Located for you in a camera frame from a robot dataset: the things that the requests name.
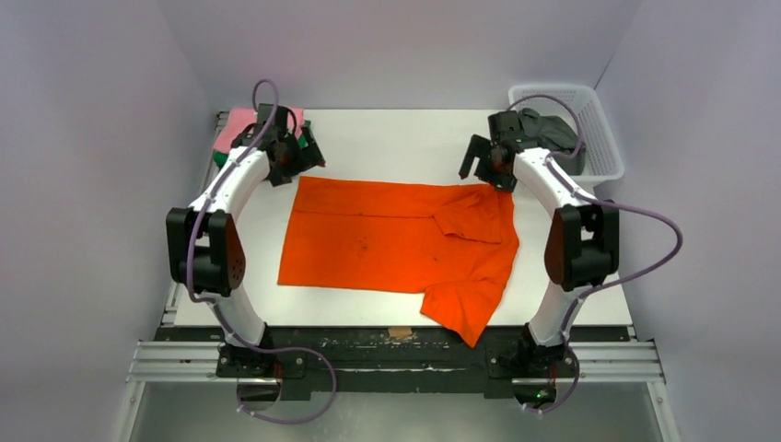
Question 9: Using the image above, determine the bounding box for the orange t shirt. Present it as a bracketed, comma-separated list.
[277, 177, 520, 347]

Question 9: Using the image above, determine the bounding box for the white plastic basket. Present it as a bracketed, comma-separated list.
[507, 83, 624, 188]

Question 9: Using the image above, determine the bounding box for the pink folded t shirt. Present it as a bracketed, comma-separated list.
[213, 107, 309, 154]

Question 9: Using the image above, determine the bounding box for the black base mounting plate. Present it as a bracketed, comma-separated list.
[155, 327, 628, 401]

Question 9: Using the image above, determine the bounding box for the grey t shirt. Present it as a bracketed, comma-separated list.
[519, 108, 587, 176]

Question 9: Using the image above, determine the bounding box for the green folded t shirt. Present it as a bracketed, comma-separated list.
[212, 120, 312, 172]

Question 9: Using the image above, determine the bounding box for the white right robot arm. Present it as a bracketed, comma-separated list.
[459, 110, 619, 375]

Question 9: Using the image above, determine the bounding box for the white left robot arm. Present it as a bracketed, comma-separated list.
[166, 104, 325, 377]

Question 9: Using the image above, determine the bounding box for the aluminium frame rail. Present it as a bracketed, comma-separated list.
[126, 342, 663, 384]

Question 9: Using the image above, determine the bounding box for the brown tape piece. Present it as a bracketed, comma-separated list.
[388, 326, 414, 341]

